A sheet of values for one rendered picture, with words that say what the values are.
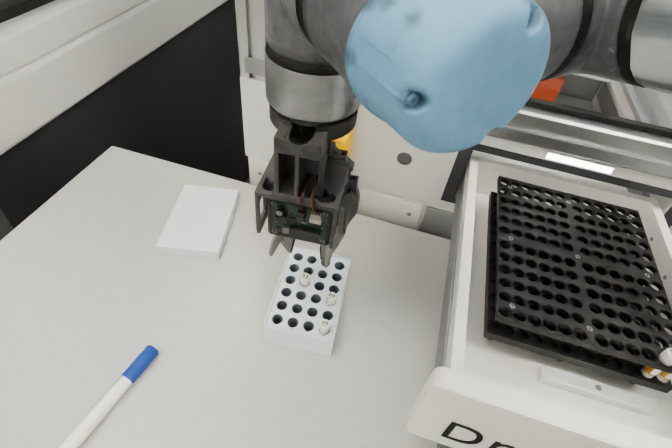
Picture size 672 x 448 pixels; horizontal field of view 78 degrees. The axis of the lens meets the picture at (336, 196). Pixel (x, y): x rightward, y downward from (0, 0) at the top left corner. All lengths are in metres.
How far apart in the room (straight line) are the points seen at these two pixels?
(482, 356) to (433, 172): 0.26
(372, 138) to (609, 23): 0.40
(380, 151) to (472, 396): 0.37
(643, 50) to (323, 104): 0.18
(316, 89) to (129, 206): 0.48
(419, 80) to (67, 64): 0.75
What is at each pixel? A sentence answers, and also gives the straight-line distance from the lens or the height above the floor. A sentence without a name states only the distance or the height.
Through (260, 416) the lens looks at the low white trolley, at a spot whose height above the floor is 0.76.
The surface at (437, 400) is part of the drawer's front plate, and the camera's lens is 0.38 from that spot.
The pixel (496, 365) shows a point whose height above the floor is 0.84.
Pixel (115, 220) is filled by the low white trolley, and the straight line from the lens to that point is 0.70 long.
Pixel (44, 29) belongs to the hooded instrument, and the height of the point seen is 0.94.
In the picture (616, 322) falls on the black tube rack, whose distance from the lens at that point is 0.51.
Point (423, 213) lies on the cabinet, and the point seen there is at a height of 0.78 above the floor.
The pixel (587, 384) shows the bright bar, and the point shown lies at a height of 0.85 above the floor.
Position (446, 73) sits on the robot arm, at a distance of 0.17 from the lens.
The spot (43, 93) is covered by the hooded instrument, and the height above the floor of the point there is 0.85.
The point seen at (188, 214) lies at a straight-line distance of 0.66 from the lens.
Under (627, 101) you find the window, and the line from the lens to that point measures 0.60.
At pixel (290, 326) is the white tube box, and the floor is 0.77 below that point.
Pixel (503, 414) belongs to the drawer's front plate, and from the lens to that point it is 0.38.
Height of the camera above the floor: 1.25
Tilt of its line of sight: 44 degrees down
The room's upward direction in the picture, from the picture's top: 7 degrees clockwise
